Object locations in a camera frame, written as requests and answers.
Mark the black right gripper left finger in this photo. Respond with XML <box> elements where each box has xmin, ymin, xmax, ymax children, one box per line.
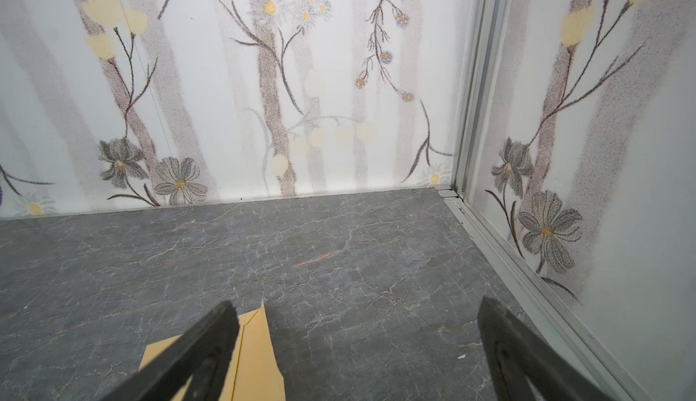
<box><xmin>104</xmin><ymin>301</ymin><xmax>240</xmax><ymax>400</ymax></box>

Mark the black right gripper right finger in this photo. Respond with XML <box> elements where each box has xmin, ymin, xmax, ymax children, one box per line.
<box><xmin>478</xmin><ymin>297</ymin><xmax>610</xmax><ymax>400</ymax></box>

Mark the tan paper envelope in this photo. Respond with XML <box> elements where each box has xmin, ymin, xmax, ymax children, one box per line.
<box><xmin>140</xmin><ymin>303</ymin><xmax>286</xmax><ymax>400</ymax></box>

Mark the aluminium corner frame post right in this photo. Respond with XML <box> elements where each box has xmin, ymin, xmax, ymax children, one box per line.
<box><xmin>451</xmin><ymin>0</ymin><xmax>508</xmax><ymax>199</ymax></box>

